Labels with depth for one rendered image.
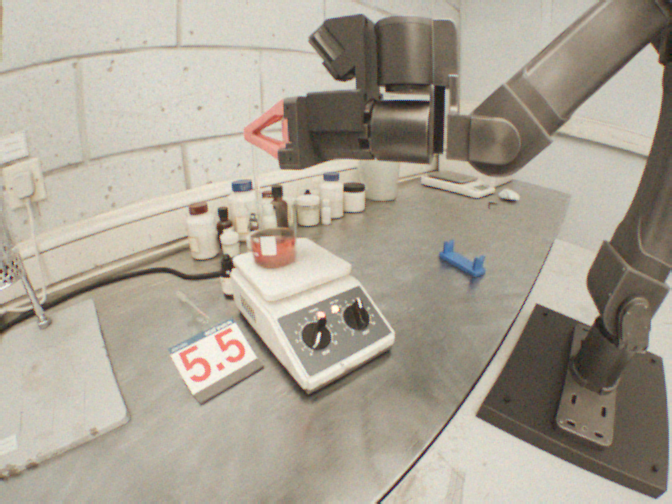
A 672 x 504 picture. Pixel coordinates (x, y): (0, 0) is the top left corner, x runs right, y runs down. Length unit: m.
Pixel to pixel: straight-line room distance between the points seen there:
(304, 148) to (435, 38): 0.15
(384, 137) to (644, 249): 0.25
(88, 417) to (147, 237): 0.44
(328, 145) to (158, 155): 0.52
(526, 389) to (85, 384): 0.51
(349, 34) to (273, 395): 0.36
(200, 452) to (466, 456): 0.25
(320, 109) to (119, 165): 0.53
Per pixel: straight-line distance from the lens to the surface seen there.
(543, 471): 0.35
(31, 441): 0.42
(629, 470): 0.38
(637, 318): 0.33
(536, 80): 0.26
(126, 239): 0.71
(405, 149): 0.26
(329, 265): 0.39
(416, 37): 0.27
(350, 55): 0.28
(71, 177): 0.72
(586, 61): 0.28
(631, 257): 0.32
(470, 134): 0.23
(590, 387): 0.40
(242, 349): 0.39
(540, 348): 0.43
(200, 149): 0.78
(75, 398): 0.43
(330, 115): 0.27
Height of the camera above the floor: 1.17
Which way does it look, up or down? 25 degrees down
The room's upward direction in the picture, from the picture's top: straight up
